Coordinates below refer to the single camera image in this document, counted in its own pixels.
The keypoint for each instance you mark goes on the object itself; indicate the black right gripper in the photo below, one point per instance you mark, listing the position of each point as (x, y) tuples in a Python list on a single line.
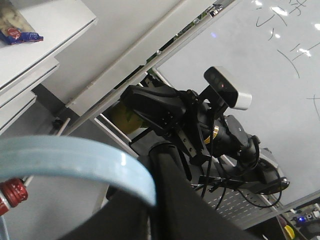
[(180, 213)]

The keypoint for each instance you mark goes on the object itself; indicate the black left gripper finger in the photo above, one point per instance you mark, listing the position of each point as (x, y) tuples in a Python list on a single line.
[(124, 217)]

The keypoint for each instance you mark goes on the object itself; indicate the light blue plastic basket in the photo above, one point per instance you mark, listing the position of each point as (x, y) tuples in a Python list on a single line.
[(64, 156)]

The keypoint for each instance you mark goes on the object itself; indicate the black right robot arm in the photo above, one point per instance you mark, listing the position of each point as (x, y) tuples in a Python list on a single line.
[(247, 160)]

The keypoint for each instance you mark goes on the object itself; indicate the white rolling whiteboard stand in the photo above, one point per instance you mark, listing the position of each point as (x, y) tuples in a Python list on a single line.
[(262, 59)]

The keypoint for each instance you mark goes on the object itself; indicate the white store shelving unit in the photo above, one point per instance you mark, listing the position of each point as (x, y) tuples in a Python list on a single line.
[(24, 66)]

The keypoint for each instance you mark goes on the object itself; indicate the blue cracker package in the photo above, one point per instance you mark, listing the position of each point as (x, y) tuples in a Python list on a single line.
[(14, 28)]

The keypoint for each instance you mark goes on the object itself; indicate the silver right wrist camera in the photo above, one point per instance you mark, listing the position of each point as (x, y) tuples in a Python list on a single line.
[(228, 87)]

